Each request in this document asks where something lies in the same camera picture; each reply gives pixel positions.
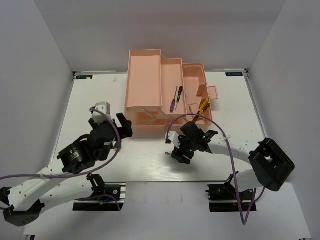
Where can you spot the blue handled thin screwdriver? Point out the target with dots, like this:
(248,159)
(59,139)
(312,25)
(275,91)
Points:
(173,103)

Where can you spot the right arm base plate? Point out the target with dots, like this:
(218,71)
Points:
(222,199)

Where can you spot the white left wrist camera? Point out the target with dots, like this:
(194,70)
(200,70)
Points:
(100,112)

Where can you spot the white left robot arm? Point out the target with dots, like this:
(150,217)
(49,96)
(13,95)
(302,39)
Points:
(70,177)

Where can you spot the large yellow needle-nose pliers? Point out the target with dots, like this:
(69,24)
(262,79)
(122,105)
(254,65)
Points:
(204,106)

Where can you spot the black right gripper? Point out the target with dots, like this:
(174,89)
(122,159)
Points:
(178,153)

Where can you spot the pink plastic toolbox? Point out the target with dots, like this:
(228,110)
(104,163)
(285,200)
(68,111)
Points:
(151,84)

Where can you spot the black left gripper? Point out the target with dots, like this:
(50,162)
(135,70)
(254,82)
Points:
(126,131)

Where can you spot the green stubby screwdriver orange cap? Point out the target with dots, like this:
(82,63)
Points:
(117,145)

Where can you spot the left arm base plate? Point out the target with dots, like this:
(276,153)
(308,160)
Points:
(110,199)

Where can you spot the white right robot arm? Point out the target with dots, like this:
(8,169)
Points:
(270,165)

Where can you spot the black green precision screwdriver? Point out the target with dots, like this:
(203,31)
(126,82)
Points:
(178,96)

